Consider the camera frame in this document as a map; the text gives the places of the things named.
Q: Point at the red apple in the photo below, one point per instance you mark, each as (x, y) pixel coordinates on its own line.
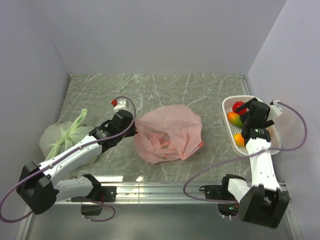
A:
(237, 105)

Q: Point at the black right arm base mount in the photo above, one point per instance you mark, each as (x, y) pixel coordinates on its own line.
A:
(216, 192)

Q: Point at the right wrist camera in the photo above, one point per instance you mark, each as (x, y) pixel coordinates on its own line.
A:
(275, 110)

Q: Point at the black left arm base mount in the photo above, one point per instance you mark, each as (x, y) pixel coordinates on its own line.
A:
(107, 193)

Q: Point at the orange peach fruit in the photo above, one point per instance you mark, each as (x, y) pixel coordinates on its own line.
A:
(239, 140)

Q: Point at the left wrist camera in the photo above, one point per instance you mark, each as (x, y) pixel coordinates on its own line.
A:
(120, 104)

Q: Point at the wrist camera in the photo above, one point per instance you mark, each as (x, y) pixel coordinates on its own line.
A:
(120, 104)
(275, 110)

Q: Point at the green plastic bag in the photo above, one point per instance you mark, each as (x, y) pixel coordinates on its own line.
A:
(61, 136)

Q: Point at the aluminium rail frame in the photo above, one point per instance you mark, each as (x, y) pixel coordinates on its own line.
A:
(150, 203)

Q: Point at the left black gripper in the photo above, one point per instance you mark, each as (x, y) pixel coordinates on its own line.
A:
(132, 132)

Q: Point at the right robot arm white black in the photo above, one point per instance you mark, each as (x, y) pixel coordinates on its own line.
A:
(263, 202)

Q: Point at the pink plastic bag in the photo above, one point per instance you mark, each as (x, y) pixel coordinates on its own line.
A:
(168, 133)

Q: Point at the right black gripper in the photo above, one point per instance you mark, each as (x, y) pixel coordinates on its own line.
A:
(247, 105)

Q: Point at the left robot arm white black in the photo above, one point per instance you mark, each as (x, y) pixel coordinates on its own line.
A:
(44, 184)

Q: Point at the white perforated plastic basket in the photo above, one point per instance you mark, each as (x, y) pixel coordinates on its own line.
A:
(269, 134)

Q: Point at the green orange mango fruit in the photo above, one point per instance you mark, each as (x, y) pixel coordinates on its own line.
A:
(235, 119)

